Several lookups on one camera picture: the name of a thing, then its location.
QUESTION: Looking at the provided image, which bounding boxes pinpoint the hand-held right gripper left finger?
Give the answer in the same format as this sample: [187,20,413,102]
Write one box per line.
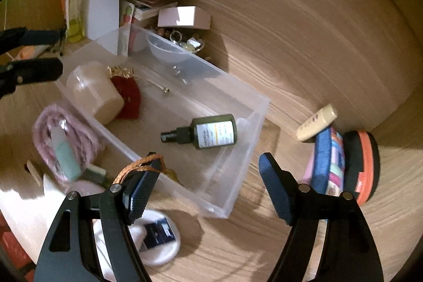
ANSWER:
[33,152,166,282]

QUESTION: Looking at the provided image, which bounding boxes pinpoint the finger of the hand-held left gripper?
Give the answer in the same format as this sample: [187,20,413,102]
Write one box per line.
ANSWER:
[0,57,64,98]
[0,26,62,54]

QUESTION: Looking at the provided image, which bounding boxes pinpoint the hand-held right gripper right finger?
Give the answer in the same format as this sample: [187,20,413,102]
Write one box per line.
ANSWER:
[258,152,385,282]

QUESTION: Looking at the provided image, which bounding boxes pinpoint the orange braided cord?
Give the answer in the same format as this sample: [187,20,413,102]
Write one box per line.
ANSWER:
[112,151,166,185]

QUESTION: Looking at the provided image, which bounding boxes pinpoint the clear plastic storage bin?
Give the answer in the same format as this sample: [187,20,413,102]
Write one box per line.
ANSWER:
[56,25,271,219]

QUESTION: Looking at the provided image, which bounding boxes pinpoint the pink rope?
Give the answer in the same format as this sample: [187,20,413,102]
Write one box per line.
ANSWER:
[32,104,107,185]

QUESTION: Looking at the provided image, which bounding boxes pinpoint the wooden desktop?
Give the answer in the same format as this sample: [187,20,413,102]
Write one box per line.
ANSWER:
[0,0,423,282]

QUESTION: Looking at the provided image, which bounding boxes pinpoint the orange and green packet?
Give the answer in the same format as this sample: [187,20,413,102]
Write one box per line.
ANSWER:
[15,44,51,62]

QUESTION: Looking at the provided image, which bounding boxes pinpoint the dark blue card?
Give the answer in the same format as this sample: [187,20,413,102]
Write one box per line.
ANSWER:
[144,218,177,249]

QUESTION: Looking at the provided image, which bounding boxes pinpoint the blue zip pouch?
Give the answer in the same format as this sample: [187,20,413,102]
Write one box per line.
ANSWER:
[311,127,346,197]

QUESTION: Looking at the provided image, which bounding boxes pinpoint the cream pillar candle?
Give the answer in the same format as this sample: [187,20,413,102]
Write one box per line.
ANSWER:
[66,61,125,124]

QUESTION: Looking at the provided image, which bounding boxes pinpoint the white round pad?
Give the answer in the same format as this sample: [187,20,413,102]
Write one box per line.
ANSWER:
[93,209,182,281]

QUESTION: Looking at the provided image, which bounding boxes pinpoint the cream cosmetic tube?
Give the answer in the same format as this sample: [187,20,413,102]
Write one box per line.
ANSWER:
[296,104,338,142]

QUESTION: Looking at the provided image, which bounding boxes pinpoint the mint green tube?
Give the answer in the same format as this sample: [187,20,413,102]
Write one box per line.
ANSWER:
[49,127,83,182]

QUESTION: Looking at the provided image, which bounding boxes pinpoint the dark green spray bottle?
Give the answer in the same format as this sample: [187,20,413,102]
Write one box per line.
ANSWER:
[160,114,238,150]

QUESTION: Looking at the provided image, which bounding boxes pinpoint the black and orange round case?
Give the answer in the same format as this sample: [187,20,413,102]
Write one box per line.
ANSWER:
[342,131,381,206]

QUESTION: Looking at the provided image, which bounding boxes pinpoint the macaron print card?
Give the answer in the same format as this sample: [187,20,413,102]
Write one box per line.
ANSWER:
[119,1,135,55]

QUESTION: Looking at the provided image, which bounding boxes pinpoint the gold hairpin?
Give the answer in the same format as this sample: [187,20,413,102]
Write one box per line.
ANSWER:
[145,79,171,96]

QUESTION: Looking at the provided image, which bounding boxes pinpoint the wooden stick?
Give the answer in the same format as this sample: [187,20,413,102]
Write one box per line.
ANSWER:
[26,160,43,185]

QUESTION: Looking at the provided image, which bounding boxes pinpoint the clear plastic bowl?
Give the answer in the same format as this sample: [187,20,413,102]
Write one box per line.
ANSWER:
[145,33,205,63]

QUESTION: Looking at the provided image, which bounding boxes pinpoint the pile of beads and trinkets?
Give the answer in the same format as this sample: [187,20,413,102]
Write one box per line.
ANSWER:
[149,26,207,54]

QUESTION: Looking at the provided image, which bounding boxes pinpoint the small white cardboard box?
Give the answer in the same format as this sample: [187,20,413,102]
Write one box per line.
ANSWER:
[158,6,211,30]

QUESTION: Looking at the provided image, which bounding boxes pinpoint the red drawstring pouch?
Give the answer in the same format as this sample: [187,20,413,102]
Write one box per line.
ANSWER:
[107,67,142,120]

